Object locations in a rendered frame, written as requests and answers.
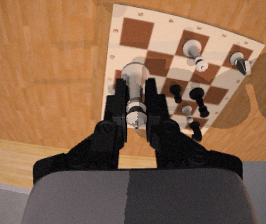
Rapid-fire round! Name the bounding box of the white pawn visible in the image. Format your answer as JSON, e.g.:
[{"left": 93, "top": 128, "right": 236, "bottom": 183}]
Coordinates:
[{"left": 181, "top": 105, "right": 193, "bottom": 123}]

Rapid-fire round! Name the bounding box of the chessboard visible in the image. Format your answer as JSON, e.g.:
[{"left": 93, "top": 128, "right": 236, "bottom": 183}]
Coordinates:
[{"left": 101, "top": 3, "right": 265, "bottom": 135}]

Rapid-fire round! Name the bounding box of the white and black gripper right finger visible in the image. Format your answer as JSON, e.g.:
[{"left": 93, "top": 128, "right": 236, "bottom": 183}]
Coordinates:
[{"left": 144, "top": 78, "right": 243, "bottom": 181}]

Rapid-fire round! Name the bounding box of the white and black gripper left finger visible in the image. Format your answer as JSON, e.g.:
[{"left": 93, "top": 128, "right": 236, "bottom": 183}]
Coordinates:
[{"left": 33, "top": 78, "right": 128, "bottom": 186}]

